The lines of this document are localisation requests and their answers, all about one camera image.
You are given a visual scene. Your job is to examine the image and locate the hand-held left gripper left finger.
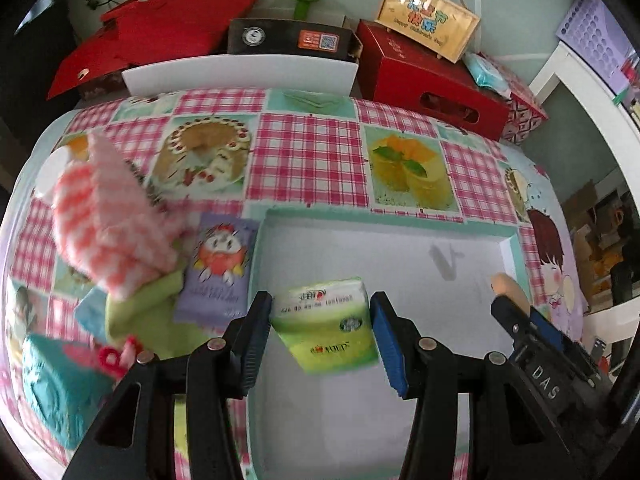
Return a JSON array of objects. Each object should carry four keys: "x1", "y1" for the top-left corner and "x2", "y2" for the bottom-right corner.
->
[{"x1": 62, "y1": 290, "x2": 274, "y2": 480}]

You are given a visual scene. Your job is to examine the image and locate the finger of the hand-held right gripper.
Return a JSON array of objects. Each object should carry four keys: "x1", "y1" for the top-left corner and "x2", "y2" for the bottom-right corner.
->
[
  {"x1": 527, "y1": 305, "x2": 576, "y2": 356},
  {"x1": 491, "y1": 296, "x2": 533, "y2": 346}
]

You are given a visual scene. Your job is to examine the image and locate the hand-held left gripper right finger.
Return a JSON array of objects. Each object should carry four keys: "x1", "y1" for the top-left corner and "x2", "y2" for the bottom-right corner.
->
[{"x1": 369, "y1": 290, "x2": 563, "y2": 480}]

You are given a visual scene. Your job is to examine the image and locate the green tissue packet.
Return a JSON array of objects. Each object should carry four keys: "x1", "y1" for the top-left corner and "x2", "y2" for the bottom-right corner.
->
[{"x1": 270, "y1": 276, "x2": 379, "y2": 375}]

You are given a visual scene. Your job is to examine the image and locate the white tray with teal rim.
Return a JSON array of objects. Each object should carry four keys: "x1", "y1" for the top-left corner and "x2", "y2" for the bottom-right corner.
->
[{"x1": 245, "y1": 205, "x2": 531, "y2": 480}]

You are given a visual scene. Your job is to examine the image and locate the light green cloth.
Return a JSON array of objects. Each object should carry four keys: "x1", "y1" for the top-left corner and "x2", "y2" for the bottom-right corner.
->
[{"x1": 105, "y1": 270, "x2": 201, "y2": 356}]

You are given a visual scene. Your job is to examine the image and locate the red knitted octopus toy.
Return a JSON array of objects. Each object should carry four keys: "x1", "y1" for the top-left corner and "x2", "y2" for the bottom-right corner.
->
[{"x1": 97, "y1": 335, "x2": 146, "y2": 378}]

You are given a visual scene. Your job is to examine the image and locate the pink white striped towel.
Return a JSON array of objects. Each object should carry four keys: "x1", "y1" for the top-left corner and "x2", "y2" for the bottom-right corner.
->
[{"x1": 52, "y1": 132, "x2": 201, "y2": 301}]

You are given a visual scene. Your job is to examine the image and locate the purple tissue packet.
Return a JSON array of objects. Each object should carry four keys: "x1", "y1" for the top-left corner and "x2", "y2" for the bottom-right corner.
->
[{"x1": 174, "y1": 212, "x2": 261, "y2": 323}]

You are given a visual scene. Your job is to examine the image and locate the cardboard boxes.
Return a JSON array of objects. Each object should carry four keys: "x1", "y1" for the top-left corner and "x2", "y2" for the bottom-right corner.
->
[{"x1": 562, "y1": 180, "x2": 631, "y2": 311}]

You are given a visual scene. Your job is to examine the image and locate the printed checkered tablecloth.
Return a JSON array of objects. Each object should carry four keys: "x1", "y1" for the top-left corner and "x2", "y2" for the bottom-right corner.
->
[{"x1": 0, "y1": 87, "x2": 593, "y2": 471}]

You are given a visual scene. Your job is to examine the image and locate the teal tissue pack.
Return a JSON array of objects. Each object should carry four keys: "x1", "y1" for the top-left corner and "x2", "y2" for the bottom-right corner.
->
[{"x1": 22, "y1": 332, "x2": 115, "y2": 451}]

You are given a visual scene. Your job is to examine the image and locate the leopard print scrunchie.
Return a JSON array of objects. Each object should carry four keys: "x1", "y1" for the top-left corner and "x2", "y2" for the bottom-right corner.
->
[{"x1": 124, "y1": 159, "x2": 168, "y2": 213}]

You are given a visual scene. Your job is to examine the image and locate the red white patterned box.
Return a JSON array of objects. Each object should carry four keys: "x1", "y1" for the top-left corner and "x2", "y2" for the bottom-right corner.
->
[{"x1": 501, "y1": 60, "x2": 548, "y2": 146}]

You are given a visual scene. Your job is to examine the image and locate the wet wipes pack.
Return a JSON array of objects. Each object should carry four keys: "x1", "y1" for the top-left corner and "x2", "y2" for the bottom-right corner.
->
[{"x1": 462, "y1": 52, "x2": 513, "y2": 101}]

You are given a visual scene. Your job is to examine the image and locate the white shelf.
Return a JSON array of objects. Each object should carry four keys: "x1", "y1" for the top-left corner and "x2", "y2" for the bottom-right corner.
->
[{"x1": 529, "y1": 40, "x2": 640, "y2": 141}]

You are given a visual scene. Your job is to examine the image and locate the red gift box with cutout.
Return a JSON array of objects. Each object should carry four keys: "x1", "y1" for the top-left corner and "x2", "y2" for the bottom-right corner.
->
[{"x1": 356, "y1": 20, "x2": 511, "y2": 142}]

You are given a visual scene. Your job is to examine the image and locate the white board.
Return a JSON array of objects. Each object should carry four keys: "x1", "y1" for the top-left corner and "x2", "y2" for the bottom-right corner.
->
[{"x1": 121, "y1": 53, "x2": 360, "y2": 97}]

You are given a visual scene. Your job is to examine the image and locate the purple perforated basket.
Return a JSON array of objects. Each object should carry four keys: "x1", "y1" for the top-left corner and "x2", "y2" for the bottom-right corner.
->
[{"x1": 556, "y1": 0, "x2": 640, "y2": 96}]

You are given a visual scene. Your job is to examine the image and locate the black box with orange label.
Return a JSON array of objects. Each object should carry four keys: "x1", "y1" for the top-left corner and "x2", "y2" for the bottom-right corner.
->
[{"x1": 227, "y1": 18, "x2": 363, "y2": 63}]

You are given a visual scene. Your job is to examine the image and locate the green dumbbell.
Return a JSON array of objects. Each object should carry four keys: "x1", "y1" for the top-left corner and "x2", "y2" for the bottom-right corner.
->
[{"x1": 289, "y1": 0, "x2": 325, "y2": 23}]

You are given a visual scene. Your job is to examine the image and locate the black monitor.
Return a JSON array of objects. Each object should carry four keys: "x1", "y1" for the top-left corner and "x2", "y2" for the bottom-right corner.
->
[{"x1": 0, "y1": 0, "x2": 76, "y2": 126}]

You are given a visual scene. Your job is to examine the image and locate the wooden carry case with handle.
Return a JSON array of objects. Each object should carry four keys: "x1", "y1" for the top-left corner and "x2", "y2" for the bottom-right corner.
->
[{"x1": 375, "y1": 0, "x2": 482, "y2": 63}]

